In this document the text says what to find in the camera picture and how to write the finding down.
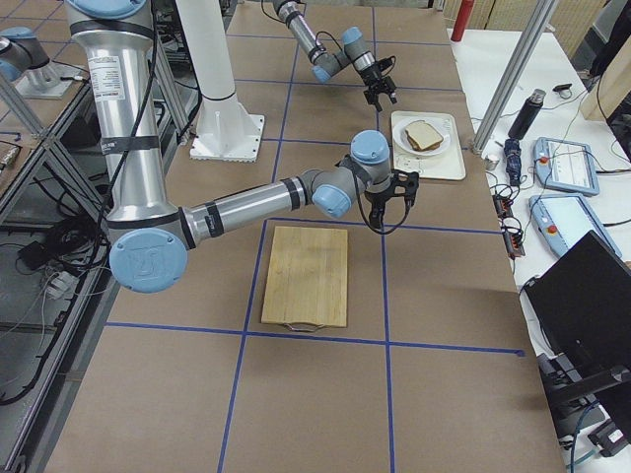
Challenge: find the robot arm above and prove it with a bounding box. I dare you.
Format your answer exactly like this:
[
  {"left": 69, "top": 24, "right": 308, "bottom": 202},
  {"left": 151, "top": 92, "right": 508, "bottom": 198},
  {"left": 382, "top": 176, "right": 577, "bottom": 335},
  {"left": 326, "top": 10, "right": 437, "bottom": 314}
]
[
  {"left": 272, "top": 0, "right": 397, "bottom": 112},
  {"left": 66, "top": 1, "right": 395, "bottom": 293}
]

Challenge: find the black laptop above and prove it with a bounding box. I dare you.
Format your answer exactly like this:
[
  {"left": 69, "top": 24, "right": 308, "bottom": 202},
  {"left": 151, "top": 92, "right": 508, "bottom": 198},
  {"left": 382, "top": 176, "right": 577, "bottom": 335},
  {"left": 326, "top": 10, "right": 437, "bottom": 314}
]
[{"left": 525, "top": 231, "right": 630, "bottom": 416}]

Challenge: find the folded navy umbrella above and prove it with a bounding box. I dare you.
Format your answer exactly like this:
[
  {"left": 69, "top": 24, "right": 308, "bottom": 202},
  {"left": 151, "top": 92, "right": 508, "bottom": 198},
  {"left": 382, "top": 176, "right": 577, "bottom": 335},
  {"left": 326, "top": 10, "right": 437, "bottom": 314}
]
[{"left": 504, "top": 138, "right": 522, "bottom": 187}]

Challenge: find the teach pendant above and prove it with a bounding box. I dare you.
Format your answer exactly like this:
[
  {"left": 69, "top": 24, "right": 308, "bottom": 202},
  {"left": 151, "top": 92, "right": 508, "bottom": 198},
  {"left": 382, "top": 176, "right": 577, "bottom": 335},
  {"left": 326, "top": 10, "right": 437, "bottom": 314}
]
[
  {"left": 528, "top": 193, "right": 622, "bottom": 257},
  {"left": 533, "top": 137, "right": 599, "bottom": 197}
]

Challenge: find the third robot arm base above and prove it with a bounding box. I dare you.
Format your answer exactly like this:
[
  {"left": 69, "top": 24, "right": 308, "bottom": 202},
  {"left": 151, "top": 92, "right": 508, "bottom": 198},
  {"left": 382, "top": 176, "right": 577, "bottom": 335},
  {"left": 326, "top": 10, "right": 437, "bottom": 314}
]
[{"left": 1, "top": 27, "right": 70, "bottom": 100}]

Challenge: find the upper teach pendant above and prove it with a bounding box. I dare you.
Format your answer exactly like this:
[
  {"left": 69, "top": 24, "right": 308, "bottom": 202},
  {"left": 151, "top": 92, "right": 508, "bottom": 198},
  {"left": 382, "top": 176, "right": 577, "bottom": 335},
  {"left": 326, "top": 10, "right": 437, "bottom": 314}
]
[{"left": 533, "top": 137, "right": 599, "bottom": 197}]

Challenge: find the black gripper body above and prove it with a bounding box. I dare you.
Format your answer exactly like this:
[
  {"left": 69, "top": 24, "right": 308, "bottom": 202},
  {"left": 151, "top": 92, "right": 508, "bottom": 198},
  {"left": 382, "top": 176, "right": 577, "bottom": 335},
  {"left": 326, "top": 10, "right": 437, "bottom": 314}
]
[
  {"left": 367, "top": 190, "right": 392, "bottom": 228},
  {"left": 359, "top": 63, "right": 396, "bottom": 99}
]

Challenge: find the lower teach pendant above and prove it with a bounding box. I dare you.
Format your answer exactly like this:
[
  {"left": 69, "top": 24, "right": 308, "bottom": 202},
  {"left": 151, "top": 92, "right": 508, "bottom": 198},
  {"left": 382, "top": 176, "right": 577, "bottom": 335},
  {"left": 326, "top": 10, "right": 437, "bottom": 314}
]
[{"left": 528, "top": 193, "right": 622, "bottom": 257}]

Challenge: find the cream bear serving tray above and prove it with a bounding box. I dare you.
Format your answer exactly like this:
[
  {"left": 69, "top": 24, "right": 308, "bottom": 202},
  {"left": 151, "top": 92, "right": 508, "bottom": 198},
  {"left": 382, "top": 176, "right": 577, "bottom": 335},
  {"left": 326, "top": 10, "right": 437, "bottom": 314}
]
[{"left": 390, "top": 110, "right": 466, "bottom": 180}]

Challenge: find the red cylinder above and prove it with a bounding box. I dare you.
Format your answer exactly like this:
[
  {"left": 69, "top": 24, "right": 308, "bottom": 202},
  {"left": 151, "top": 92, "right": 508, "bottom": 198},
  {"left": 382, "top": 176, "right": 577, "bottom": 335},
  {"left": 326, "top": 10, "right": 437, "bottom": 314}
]
[{"left": 451, "top": 0, "right": 475, "bottom": 42}]

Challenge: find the bread slice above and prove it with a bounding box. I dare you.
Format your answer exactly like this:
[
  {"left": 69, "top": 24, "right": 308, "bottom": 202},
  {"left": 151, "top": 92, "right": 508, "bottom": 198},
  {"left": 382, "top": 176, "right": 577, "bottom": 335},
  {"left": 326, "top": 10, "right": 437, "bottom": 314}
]
[
  {"left": 407, "top": 137, "right": 443, "bottom": 152},
  {"left": 404, "top": 120, "right": 444, "bottom": 142}
]

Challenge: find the black water bottle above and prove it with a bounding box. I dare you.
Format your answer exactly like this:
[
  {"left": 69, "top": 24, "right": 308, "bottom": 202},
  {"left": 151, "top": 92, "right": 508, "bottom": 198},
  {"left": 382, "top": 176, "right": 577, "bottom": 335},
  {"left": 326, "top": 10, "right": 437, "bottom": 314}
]
[{"left": 508, "top": 89, "right": 546, "bottom": 140}]

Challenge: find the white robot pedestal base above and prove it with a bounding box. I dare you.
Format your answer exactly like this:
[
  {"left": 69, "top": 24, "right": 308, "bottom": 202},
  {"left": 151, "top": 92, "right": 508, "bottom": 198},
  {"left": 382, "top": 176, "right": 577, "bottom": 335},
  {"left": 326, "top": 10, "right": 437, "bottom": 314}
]
[{"left": 178, "top": 1, "right": 265, "bottom": 163}]

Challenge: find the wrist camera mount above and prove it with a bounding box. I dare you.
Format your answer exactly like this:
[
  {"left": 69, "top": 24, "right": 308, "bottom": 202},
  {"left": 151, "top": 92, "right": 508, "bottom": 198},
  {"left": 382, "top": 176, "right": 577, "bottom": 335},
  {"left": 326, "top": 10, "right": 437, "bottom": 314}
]
[
  {"left": 390, "top": 169, "right": 419, "bottom": 207},
  {"left": 376, "top": 55, "right": 396, "bottom": 75}
]

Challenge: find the wooden cutting board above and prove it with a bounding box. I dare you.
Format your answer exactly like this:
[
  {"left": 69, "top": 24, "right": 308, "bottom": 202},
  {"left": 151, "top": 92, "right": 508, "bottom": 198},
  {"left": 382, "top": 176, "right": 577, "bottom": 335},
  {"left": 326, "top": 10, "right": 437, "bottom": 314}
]
[{"left": 261, "top": 226, "right": 348, "bottom": 330}]

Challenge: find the aluminium frame post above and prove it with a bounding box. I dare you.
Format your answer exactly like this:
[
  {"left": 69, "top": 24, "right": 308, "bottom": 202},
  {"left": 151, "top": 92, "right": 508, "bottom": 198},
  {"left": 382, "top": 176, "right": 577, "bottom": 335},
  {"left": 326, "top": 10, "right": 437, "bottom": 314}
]
[{"left": 471, "top": 0, "right": 558, "bottom": 156}]

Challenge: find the white round plate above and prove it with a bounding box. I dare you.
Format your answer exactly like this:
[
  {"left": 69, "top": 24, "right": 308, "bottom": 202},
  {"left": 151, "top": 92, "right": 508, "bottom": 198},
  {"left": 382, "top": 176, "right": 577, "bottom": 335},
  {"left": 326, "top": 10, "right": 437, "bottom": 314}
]
[{"left": 392, "top": 116, "right": 452, "bottom": 157}]

